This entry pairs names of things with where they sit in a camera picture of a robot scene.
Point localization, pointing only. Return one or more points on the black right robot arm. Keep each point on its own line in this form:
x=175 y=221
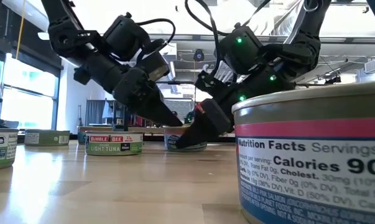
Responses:
x=302 y=49

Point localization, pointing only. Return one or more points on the Bumble Bee light tuna can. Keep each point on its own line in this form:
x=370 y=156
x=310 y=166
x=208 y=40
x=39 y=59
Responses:
x=114 y=144
x=0 y=152

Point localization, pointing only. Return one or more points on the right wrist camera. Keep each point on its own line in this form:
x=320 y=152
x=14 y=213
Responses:
x=206 y=81

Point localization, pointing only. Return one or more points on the black ceiling device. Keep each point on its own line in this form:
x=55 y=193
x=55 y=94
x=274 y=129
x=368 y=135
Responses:
x=333 y=79

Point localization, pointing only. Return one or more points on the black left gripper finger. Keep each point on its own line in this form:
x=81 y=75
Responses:
x=168 y=107
x=134 y=90

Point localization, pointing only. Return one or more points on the pink salmon can pull-tab lid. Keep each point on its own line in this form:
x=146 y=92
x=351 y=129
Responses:
x=311 y=174

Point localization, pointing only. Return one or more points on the white ceiling light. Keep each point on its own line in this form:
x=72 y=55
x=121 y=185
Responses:
x=47 y=35

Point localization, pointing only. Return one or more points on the green label tuna can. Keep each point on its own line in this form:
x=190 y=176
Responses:
x=47 y=138

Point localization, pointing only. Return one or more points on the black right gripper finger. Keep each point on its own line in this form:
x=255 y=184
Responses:
x=215 y=119
x=188 y=127

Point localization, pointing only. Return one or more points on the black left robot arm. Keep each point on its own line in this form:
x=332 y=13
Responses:
x=66 y=34

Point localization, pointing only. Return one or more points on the large window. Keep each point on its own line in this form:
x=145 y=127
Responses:
x=28 y=105

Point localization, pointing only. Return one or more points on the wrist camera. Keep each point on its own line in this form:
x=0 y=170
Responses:
x=206 y=81
x=153 y=67

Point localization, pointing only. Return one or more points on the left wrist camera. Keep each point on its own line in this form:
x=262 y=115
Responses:
x=153 y=67

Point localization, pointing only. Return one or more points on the black device with green light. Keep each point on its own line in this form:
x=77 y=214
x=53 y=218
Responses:
x=189 y=118

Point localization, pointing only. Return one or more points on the grey curtain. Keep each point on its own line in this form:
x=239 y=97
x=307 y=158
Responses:
x=95 y=112

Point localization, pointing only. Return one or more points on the black round ceiling camera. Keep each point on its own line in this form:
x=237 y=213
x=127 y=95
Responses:
x=199 y=55

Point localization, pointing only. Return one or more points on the white ribbed duct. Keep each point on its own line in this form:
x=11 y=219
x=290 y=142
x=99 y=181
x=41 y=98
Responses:
x=226 y=73

